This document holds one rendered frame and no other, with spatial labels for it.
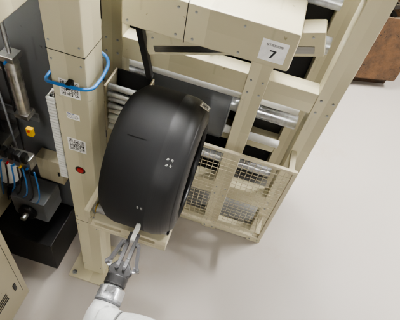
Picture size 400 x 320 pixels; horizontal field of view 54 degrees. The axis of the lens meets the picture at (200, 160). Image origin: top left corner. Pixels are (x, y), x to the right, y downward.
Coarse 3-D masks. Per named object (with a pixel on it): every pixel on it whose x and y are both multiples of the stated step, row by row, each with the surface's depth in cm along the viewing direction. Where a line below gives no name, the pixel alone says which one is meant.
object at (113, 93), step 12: (120, 72) 192; (132, 72) 190; (108, 84) 183; (120, 84) 198; (132, 84) 195; (144, 84) 193; (108, 96) 189; (120, 96) 185; (108, 108) 195; (120, 108) 191; (108, 120) 200
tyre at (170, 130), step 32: (160, 96) 144; (192, 96) 154; (128, 128) 134; (160, 128) 134; (192, 128) 138; (128, 160) 133; (160, 160) 132; (192, 160) 140; (128, 192) 135; (160, 192) 134; (128, 224) 149; (160, 224) 142
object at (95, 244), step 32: (64, 0) 107; (96, 0) 116; (64, 32) 115; (96, 32) 123; (64, 64) 125; (96, 64) 131; (64, 96) 135; (96, 96) 140; (64, 128) 149; (96, 128) 150; (96, 160) 162; (96, 256) 228
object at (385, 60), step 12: (396, 12) 412; (396, 24) 358; (384, 36) 367; (396, 36) 368; (372, 48) 377; (384, 48) 378; (396, 48) 378; (372, 60) 388; (384, 60) 389; (396, 60) 390; (360, 72) 399; (372, 72) 400; (384, 72) 401; (396, 72) 402
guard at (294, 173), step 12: (204, 144) 195; (204, 156) 203; (240, 156) 194; (276, 168) 194; (288, 168) 194; (228, 192) 220; (216, 204) 232; (276, 204) 215; (192, 216) 247; (228, 228) 246; (252, 228) 239; (264, 228) 234
